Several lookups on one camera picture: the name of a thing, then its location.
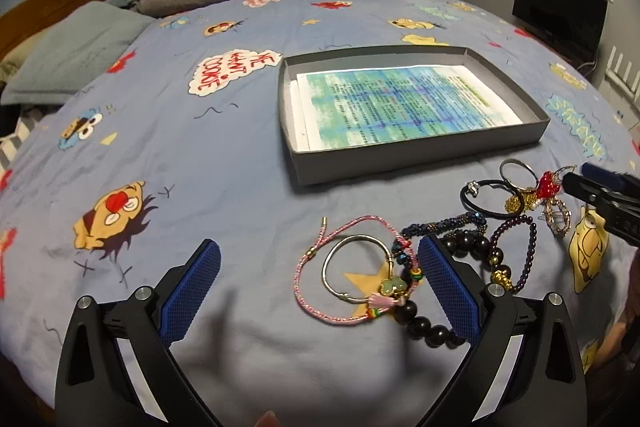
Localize blue green printed paper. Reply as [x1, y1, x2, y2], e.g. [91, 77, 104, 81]
[288, 65, 523, 153]

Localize grey green pillow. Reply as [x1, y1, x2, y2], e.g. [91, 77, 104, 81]
[1, 1, 154, 106]

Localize dark blue beaded rope bracelet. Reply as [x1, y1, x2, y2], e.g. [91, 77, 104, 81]
[390, 210, 490, 258]

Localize blue cartoon bed sheet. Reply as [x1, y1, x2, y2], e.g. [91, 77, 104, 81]
[1, 0, 639, 426]

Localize black flat monitor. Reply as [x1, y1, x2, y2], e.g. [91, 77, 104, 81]
[512, 0, 608, 63]

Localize wooden headboard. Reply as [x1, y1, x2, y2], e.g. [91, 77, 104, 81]
[0, 0, 105, 58]

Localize grey shallow cardboard tray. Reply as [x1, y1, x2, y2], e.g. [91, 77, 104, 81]
[278, 46, 549, 185]

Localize silver thin bangle ring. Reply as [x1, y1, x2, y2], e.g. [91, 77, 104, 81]
[498, 158, 539, 193]

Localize pink braided cord bracelet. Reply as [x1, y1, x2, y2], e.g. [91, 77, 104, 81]
[293, 215, 426, 327]

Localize silver bangle with clasp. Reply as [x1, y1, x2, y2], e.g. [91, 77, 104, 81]
[321, 234, 394, 306]

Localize black hair tie with charm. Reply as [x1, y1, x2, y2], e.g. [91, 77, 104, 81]
[459, 178, 526, 220]

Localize purple small bead bracelet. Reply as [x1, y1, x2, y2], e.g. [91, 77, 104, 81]
[487, 213, 539, 293]

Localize large black bead bracelet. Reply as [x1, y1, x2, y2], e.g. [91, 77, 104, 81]
[391, 229, 494, 350]

